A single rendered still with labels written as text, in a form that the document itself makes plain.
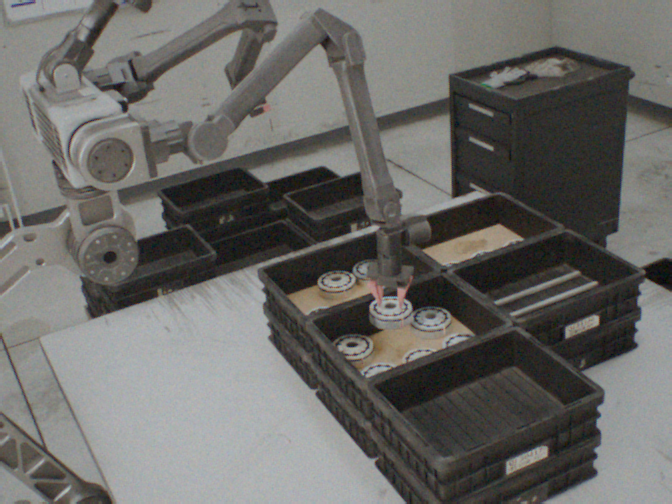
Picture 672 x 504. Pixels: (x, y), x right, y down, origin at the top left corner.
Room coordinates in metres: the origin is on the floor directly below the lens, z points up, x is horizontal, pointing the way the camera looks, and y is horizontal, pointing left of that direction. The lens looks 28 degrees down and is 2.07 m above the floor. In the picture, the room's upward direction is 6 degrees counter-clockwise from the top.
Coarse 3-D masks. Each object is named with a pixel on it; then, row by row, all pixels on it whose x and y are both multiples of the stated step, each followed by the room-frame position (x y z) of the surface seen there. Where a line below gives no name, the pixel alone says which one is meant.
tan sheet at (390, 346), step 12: (456, 324) 1.85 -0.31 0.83; (372, 336) 1.83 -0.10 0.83; (384, 336) 1.83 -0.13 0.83; (396, 336) 1.82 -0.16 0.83; (408, 336) 1.82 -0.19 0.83; (444, 336) 1.80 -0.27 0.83; (384, 348) 1.77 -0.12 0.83; (396, 348) 1.77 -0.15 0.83; (408, 348) 1.76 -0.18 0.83; (384, 360) 1.73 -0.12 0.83; (396, 360) 1.72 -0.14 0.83
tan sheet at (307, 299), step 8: (312, 288) 2.10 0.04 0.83; (360, 288) 2.07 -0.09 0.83; (368, 288) 2.06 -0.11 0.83; (288, 296) 2.07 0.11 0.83; (296, 296) 2.06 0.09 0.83; (304, 296) 2.06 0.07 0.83; (312, 296) 2.05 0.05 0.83; (320, 296) 2.05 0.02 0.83; (352, 296) 2.03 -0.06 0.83; (360, 296) 2.03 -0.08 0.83; (296, 304) 2.02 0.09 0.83; (304, 304) 2.02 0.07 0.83; (312, 304) 2.01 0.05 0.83; (320, 304) 2.01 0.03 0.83; (328, 304) 2.00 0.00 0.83; (304, 312) 1.98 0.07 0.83
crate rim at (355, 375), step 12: (432, 276) 1.92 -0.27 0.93; (444, 276) 1.92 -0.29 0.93; (396, 288) 1.88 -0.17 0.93; (360, 300) 1.84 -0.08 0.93; (372, 300) 1.85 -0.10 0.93; (480, 300) 1.79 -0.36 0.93; (336, 312) 1.80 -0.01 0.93; (492, 312) 1.73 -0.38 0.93; (312, 324) 1.76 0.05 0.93; (312, 336) 1.74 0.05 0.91; (324, 336) 1.70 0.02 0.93; (480, 336) 1.64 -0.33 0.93; (324, 348) 1.68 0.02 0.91; (336, 348) 1.65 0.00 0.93; (444, 348) 1.61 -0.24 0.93; (336, 360) 1.63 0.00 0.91; (348, 360) 1.60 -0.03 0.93; (420, 360) 1.57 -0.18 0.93; (348, 372) 1.57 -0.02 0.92; (360, 372) 1.55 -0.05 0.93; (384, 372) 1.54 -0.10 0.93; (360, 384) 1.53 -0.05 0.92
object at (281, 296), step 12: (348, 240) 2.17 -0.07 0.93; (360, 240) 2.17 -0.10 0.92; (312, 252) 2.12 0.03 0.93; (276, 264) 2.07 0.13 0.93; (432, 264) 1.98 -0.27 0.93; (264, 276) 2.01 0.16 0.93; (420, 276) 1.93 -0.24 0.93; (276, 288) 1.94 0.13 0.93; (384, 288) 1.89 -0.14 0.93; (288, 300) 1.88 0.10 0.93; (348, 300) 1.85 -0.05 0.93; (300, 312) 1.82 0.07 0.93; (324, 312) 1.81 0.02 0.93
